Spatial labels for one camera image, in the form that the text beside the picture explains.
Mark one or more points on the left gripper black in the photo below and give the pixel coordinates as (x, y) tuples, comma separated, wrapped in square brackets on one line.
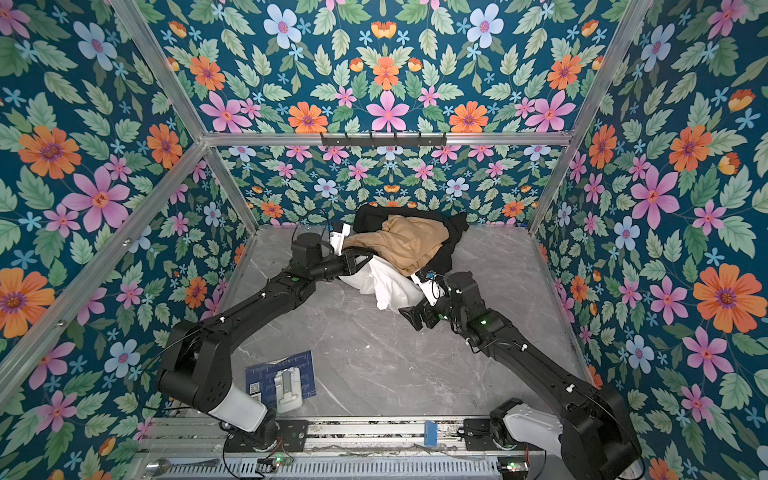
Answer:
[(349, 264)]

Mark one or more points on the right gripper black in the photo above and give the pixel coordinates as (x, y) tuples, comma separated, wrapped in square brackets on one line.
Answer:
[(414, 315)]

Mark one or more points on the white cloth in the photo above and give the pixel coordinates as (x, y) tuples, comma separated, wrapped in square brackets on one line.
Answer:
[(392, 290)]

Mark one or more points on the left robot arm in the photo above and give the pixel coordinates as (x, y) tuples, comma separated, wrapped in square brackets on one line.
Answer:
[(195, 368)]

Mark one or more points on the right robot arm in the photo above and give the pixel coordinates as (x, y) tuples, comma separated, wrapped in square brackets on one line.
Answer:
[(587, 427)]

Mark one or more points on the black cloth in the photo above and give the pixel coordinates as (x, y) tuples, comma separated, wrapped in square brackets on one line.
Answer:
[(370, 218)]

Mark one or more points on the tan cloth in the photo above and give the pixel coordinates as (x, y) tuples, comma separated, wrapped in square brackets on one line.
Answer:
[(407, 243)]

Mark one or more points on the blue calibration board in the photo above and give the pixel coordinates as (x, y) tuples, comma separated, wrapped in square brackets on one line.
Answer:
[(260, 378)]

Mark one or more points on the metal spoon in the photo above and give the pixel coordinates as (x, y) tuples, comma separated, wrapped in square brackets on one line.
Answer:
[(162, 466)]

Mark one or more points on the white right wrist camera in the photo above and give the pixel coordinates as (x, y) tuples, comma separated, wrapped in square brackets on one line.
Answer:
[(429, 285)]

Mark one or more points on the blue clip on rail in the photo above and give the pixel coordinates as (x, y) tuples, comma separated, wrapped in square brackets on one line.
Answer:
[(430, 434)]

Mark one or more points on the black hook rail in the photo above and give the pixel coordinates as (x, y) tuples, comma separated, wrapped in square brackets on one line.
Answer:
[(372, 140)]

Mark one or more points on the aluminium frame post back left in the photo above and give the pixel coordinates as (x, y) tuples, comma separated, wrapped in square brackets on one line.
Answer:
[(143, 37)]

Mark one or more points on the aluminium frame post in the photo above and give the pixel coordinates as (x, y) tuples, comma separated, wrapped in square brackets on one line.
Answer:
[(143, 37), (628, 26)]

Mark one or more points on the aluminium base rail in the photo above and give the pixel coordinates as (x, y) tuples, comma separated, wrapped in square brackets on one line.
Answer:
[(379, 435)]

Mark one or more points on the aluminium frame post back right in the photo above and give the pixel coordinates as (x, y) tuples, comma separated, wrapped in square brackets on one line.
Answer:
[(628, 26)]

